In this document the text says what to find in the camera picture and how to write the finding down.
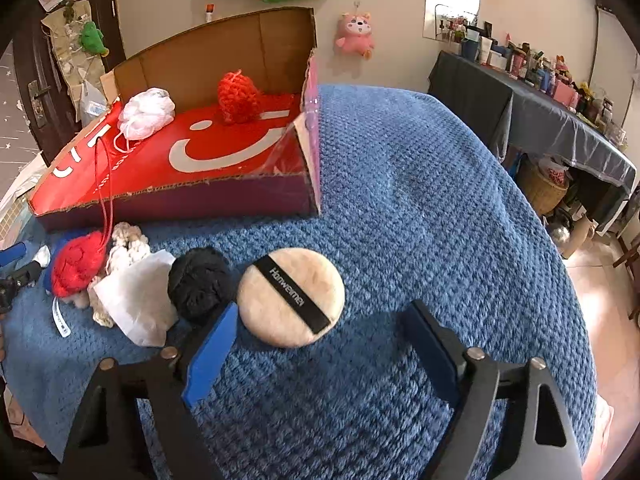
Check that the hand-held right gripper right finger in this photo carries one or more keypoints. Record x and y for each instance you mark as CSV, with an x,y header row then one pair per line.
x,y
430,355

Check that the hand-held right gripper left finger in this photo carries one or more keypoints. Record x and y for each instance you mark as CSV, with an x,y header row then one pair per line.
x,y
210,355

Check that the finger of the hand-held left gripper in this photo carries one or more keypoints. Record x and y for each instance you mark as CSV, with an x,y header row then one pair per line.
x,y
20,276
12,254

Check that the red crochet bunny toy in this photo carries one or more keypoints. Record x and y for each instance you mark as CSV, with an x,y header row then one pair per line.
x,y
75,265

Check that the beige powder puff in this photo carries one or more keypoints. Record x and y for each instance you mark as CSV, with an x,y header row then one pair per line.
x,y
270,310

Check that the black puff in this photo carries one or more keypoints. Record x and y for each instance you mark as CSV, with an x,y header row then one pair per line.
x,y
200,280

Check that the white cloth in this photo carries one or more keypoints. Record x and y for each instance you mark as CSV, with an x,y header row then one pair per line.
x,y
135,300

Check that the cardboard box with red lining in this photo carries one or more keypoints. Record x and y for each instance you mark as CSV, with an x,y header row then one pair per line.
x,y
215,160

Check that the cream crochet piece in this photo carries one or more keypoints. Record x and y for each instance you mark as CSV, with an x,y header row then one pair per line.
x,y
127,250

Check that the blue knitted blanket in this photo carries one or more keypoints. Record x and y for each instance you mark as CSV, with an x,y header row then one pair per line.
x,y
400,210

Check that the silver kettle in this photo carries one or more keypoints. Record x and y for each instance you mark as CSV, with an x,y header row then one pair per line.
x,y
560,230

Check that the white mesh bath puff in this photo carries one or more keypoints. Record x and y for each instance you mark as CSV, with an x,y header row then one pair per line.
x,y
145,112

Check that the wicker basket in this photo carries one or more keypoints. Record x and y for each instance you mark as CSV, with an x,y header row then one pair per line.
x,y
540,187

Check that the dark wooden door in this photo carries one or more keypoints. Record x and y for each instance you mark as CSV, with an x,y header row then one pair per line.
x,y
25,40

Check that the wooden chair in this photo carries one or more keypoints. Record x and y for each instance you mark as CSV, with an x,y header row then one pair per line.
x,y
630,265

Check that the green plush toy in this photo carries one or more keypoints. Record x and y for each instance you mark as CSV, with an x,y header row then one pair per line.
x,y
94,37

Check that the red foam net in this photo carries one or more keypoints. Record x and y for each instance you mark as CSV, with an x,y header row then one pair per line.
x,y
239,97

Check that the table with grey cloth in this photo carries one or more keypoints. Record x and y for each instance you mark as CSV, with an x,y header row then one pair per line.
x,y
540,110

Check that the row of cosmetic bottles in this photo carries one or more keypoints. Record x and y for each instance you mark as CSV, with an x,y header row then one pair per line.
x,y
530,67

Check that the white glue stick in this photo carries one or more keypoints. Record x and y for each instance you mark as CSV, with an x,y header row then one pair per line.
x,y
209,12

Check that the pink plush toy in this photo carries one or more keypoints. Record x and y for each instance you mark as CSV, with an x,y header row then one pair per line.
x,y
355,32

